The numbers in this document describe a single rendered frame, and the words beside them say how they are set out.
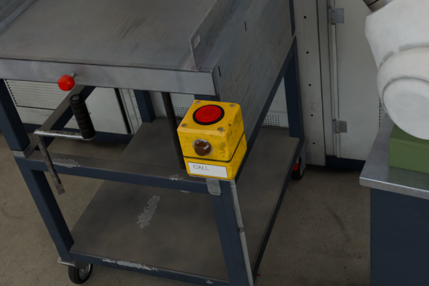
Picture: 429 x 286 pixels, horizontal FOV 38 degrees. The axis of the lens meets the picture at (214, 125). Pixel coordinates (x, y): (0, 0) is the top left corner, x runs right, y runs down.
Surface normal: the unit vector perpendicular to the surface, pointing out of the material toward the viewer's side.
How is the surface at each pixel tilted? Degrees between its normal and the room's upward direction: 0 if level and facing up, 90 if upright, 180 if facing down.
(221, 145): 90
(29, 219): 0
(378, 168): 0
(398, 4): 48
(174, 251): 0
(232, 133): 90
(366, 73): 90
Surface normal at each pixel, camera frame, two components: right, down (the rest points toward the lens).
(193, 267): -0.15, -0.78
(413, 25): -0.54, 0.11
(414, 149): -0.43, 0.61
